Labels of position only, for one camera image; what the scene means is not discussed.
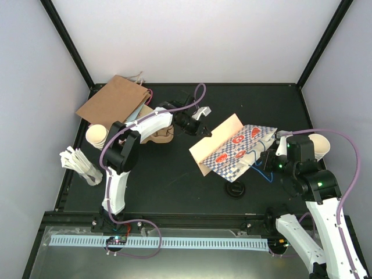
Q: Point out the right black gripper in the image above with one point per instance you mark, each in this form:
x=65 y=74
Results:
x=267 y=156

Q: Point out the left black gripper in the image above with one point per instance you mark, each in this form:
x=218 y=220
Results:
x=197 y=129

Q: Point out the blue checkered paper bag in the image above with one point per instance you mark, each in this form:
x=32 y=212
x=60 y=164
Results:
x=233 y=148

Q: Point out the brown pulp cup carrier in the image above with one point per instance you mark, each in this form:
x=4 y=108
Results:
x=162 y=136

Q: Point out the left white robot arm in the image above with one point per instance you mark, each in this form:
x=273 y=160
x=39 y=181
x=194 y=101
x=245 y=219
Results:
x=121 y=151

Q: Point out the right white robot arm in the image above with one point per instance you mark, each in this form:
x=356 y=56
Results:
x=335 y=256

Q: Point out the black plastic cup lid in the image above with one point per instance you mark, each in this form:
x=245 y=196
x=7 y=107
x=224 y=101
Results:
x=235 y=189

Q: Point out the right stack of paper cups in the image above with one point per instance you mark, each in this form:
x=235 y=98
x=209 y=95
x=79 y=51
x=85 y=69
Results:
x=321 y=145

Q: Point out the stack of paper cups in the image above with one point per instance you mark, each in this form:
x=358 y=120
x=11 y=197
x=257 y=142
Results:
x=96 y=135
x=321 y=145

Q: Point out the pink and blue paper bags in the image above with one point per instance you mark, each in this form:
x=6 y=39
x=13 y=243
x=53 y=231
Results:
x=142 y=109

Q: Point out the brown kraft paper bag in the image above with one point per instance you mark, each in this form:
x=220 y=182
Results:
x=115 y=101

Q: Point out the left stack of paper cups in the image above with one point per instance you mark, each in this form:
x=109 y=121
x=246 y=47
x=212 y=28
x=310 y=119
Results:
x=96 y=135

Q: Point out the small circuit board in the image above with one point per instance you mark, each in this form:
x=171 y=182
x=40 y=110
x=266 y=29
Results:
x=116 y=240

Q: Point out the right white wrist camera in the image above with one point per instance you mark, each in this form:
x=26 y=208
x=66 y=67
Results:
x=281 y=140

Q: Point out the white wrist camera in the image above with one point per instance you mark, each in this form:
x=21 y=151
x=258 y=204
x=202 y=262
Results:
x=201 y=112
x=281 y=140

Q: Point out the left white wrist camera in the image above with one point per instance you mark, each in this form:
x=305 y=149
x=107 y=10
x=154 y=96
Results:
x=201 y=112

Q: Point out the light blue cable duct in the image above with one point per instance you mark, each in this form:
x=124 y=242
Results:
x=241 y=244

